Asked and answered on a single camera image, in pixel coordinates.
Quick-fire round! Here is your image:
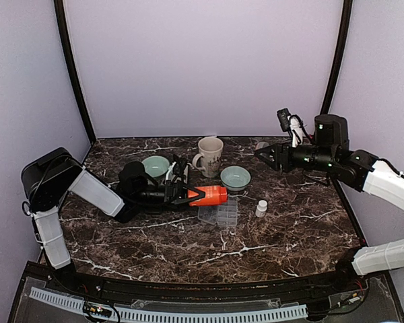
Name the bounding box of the cream ceramic mug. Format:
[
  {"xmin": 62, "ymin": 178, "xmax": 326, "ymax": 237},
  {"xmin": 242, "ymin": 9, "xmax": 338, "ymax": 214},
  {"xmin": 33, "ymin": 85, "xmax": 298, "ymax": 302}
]
[{"xmin": 192, "ymin": 137, "xmax": 224, "ymax": 178}]

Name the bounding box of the orange bottle grey cap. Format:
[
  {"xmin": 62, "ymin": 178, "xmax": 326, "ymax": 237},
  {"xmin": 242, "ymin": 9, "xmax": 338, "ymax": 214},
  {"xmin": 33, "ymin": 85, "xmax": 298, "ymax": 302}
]
[{"xmin": 189, "ymin": 185, "xmax": 228, "ymax": 207}]

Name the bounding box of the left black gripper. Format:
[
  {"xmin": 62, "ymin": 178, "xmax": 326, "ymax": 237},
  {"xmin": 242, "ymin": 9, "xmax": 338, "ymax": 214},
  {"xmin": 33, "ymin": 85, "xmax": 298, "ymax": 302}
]
[{"xmin": 133, "ymin": 180, "xmax": 205, "ymax": 210}]

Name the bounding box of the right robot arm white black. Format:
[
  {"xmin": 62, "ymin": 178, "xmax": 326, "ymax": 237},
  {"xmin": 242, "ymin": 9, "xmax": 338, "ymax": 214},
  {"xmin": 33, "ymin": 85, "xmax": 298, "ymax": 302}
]
[{"xmin": 255, "ymin": 109, "xmax": 404, "ymax": 292}]

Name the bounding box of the black front table rail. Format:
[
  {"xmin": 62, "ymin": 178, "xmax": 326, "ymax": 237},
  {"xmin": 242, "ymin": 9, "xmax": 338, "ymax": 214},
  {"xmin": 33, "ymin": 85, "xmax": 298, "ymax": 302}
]
[{"xmin": 74, "ymin": 272, "xmax": 336, "ymax": 302}]

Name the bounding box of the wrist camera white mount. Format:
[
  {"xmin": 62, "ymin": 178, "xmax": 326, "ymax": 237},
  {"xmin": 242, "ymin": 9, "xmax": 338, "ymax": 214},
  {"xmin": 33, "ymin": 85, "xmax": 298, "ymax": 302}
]
[
  {"xmin": 277, "ymin": 108, "xmax": 312, "ymax": 148},
  {"xmin": 165, "ymin": 154, "xmax": 189, "ymax": 183}
]

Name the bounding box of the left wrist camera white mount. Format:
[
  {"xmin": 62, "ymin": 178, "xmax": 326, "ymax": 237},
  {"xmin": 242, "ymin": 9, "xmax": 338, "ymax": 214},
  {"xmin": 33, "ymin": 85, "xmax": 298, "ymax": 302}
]
[{"xmin": 165, "ymin": 154, "xmax": 189, "ymax": 183}]

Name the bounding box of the square floral ceramic tray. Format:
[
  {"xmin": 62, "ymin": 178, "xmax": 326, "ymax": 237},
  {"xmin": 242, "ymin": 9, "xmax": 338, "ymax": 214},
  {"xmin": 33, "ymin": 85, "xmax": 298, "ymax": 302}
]
[{"xmin": 165, "ymin": 162, "xmax": 189, "ymax": 183}]

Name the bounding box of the small circuit board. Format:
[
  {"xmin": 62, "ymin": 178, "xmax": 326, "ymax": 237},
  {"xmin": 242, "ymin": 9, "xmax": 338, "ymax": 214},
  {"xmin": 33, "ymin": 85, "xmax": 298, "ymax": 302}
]
[{"xmin": 83, "ymin": 302, "xmax": 112, "ymax": 318}]

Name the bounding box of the black frame post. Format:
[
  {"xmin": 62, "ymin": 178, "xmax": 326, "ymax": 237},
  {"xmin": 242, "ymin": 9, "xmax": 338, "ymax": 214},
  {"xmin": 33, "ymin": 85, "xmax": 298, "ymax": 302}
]
[
  {"xmin": 53, "ymin": 0, "xmax": 97, "ymax": 145},
  {"xmin": 320, "ymin": 0, "xmax": 354, "ymax": 114}
]

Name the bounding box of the right black frame post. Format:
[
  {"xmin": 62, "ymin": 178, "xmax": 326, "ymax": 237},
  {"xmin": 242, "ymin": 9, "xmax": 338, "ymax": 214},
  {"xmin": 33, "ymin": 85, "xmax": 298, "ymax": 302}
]
[{"xmin": 320, "ymin": 0, "xmax": 354, "ymax": 114}]

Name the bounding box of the white slotted cable duct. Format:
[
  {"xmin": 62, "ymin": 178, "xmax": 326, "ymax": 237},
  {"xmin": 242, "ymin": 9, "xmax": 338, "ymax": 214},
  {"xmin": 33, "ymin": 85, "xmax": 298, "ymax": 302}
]
[{"xmin": 28, "ymin": 287, "xmax": 308, "ymax": 322}]

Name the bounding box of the small white pill bottle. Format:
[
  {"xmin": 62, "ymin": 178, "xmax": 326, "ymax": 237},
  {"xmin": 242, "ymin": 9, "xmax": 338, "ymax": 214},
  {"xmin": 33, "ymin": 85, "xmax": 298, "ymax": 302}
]
[{"xmin": 255, "ymin": 200, "xmax": 268, "ymax": 217}]

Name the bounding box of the clear plastic pill organizer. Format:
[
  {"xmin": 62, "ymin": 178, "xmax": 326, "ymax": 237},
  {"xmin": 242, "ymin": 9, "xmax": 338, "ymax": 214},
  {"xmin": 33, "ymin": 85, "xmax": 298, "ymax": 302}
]
[{"xmin": 197, "ymin": 199, "xmax": 238, "ymax": 227}]

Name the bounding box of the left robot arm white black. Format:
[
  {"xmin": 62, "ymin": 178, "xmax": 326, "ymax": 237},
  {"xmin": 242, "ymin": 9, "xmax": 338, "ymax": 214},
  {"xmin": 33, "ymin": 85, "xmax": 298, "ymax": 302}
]
[{"xmin": 21, "ymin": 147, "xmax": 206, "ymax": 293}]

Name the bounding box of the celadon bowl on table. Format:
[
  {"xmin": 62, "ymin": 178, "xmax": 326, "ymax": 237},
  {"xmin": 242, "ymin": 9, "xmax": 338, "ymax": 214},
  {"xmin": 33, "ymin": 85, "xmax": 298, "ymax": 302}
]
[{"xmin": 220, "ymin": 166, "xmax": 251, "ymax": 192}]

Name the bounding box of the left black frame post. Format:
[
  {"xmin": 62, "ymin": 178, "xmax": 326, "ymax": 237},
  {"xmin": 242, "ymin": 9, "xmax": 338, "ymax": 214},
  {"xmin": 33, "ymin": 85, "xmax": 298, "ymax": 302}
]
[{"xmin": 53, "ymin": 0, "xmax": 97, "ymax": 145}]

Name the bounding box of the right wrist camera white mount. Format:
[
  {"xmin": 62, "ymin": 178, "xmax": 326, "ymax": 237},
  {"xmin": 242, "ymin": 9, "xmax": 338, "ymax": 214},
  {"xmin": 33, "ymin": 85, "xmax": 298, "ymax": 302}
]
[{"xmin": 277, "ymin": 108, "xmax": 312, "ymax": 148}]

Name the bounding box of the celadon bowl on tray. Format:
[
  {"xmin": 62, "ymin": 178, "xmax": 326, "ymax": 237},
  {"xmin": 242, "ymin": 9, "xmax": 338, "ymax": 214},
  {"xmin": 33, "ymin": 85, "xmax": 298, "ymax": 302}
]
[{"xmin": 142, "ymin": 155, "xmax": 170, "ymax": 183}]

